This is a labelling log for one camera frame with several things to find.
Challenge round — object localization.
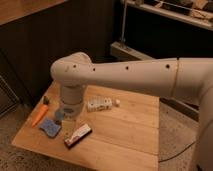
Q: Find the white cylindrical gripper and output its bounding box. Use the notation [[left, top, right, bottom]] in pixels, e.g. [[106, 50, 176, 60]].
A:
[[60, 86, 84, 136]]

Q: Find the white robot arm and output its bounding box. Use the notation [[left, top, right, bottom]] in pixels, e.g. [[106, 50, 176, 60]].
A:
[[50, 52, 213, 171]]

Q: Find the blue-grey ceramic cup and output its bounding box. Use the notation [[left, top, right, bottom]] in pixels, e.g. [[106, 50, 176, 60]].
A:
[[54, 109, 64, 121]]

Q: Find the blue sponge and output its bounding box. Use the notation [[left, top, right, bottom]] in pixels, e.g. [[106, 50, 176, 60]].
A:
[[39, 118, 61, 138]]

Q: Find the orange toy carrot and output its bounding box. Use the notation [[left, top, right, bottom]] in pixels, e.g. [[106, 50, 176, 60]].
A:
[[31, 96, 49, 127]]

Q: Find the wooden table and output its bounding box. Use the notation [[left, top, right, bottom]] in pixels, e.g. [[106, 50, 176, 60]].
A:
[[13, 81, 159, 171]]

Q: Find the metal shelf rack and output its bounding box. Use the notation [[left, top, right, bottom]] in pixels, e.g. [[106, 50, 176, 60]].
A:
[[110, 6, 213, 61]]

